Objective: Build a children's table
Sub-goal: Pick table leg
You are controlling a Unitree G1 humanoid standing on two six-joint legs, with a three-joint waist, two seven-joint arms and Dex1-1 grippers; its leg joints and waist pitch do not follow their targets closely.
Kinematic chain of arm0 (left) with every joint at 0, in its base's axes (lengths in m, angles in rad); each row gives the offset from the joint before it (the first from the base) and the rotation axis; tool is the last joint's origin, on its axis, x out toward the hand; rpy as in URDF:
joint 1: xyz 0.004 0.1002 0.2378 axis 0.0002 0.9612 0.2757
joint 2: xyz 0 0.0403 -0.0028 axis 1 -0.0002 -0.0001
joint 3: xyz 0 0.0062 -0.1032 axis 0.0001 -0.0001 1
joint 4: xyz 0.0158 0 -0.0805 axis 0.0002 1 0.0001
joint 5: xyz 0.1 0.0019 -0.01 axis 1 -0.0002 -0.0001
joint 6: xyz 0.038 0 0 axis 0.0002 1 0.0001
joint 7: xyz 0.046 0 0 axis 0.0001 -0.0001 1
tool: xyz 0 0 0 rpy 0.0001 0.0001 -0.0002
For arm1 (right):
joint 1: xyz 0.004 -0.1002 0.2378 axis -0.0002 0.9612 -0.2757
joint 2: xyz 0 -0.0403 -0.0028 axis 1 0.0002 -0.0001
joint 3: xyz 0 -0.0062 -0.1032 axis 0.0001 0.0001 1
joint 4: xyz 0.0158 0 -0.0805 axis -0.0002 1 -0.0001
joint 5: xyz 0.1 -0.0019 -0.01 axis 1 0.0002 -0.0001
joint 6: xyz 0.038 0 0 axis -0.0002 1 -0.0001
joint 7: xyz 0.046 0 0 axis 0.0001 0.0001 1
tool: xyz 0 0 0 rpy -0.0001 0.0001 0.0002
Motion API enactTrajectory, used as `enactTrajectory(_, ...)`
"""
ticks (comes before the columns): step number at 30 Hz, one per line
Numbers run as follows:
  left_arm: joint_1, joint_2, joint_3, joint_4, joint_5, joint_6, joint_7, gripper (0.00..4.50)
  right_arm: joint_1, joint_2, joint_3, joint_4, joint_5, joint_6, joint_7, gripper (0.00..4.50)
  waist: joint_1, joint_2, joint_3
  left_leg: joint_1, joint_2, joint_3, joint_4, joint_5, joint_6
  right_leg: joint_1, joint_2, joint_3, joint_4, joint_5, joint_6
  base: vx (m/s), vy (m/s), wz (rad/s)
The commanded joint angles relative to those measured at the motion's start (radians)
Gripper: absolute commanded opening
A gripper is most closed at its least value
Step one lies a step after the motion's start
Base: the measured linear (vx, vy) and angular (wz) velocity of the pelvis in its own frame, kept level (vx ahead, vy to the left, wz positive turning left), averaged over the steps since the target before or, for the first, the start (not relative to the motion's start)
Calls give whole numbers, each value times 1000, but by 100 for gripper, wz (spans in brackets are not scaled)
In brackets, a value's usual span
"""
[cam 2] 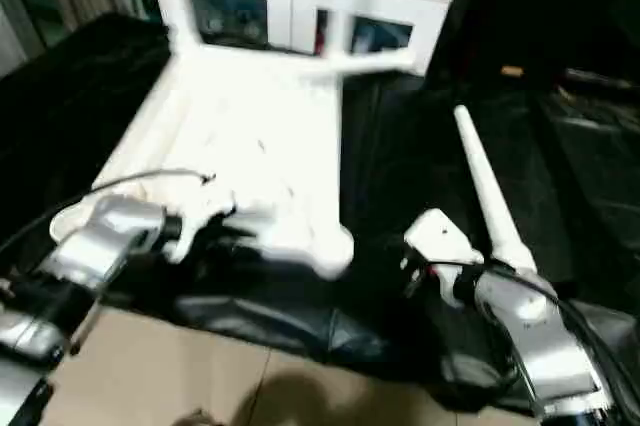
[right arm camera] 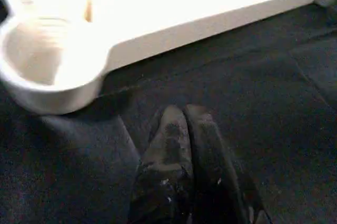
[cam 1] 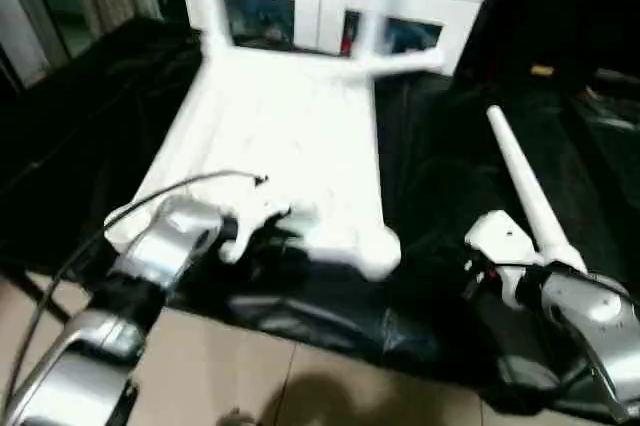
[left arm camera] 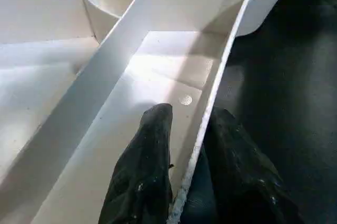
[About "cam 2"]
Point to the white plastic table top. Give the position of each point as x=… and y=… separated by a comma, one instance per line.
x=250, y=136

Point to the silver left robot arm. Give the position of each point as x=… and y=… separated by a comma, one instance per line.
x=100, y=236

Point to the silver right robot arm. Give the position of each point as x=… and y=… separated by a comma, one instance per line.
x=530, y=336

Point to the black work mat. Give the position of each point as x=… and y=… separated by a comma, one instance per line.
x=420, y=166

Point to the small tan tag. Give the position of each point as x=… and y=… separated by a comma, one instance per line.
x=512, y=71

